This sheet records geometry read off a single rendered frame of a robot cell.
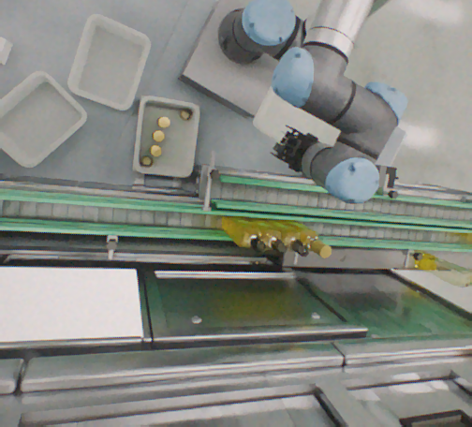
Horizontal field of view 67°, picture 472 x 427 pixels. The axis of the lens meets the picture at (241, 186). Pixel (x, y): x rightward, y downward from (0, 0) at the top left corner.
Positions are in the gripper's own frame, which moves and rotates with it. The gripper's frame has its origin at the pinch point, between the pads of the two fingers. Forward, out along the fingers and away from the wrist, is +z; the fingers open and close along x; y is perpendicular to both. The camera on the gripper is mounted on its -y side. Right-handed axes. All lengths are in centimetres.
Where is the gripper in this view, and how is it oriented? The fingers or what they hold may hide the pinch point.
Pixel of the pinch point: (289, 145)
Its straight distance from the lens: 90.3
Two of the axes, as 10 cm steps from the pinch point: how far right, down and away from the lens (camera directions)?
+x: -4.8, 8.6, 1.7
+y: -8.5, -4.0, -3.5
